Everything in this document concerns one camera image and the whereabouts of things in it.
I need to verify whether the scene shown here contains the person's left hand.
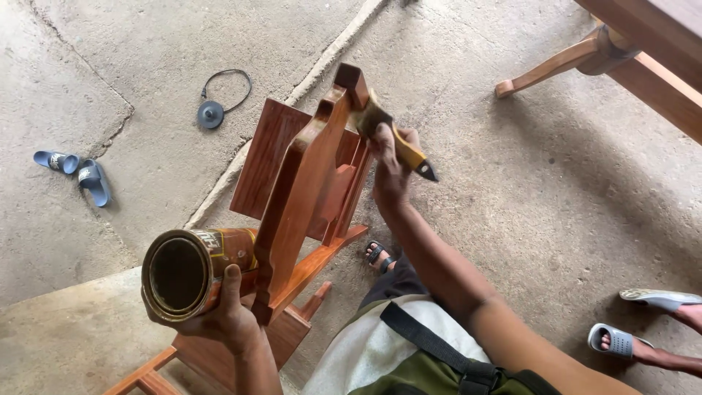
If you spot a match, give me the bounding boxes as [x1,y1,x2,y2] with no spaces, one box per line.
[141,264,265,356]

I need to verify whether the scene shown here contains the person's right hand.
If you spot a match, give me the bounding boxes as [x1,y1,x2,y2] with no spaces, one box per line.
[367,123,422,216]

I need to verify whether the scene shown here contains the yellow handled paint brush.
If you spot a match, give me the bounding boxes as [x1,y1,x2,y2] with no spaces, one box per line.
[351,89,440,183]

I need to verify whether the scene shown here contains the brown varnish tin can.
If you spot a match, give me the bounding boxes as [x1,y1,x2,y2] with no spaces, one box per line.
[141,227,260,323]

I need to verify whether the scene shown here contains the black sandal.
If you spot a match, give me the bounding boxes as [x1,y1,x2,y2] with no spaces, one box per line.
[364,240,398,274]

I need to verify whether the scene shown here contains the reddish varnished wooden chair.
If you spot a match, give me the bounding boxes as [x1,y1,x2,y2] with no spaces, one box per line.
[103,62,380,395]

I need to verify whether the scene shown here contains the black shorts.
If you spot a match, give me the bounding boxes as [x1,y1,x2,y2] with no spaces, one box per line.
[358,253,430,311]

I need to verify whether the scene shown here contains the white and green shirt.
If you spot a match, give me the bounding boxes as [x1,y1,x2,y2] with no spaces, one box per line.
[301,294,563,395]

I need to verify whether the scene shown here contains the blue slipper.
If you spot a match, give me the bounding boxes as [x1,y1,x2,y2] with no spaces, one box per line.
[77,158,113,208]
[33,150,81,176]

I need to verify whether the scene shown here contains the light wooden table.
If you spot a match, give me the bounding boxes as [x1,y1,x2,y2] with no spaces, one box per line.
[495,0,702,147]

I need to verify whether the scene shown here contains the grey slipper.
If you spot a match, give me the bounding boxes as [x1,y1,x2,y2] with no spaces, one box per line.
[587,323,654,360]
[619,288,702,313]

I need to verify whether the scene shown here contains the black shoulder strap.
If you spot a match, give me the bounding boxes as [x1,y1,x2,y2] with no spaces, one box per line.
[380,301,563,395]

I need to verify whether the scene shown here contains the black round disc with cord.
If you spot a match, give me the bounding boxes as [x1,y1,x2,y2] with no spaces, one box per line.
[196,69,253,130]

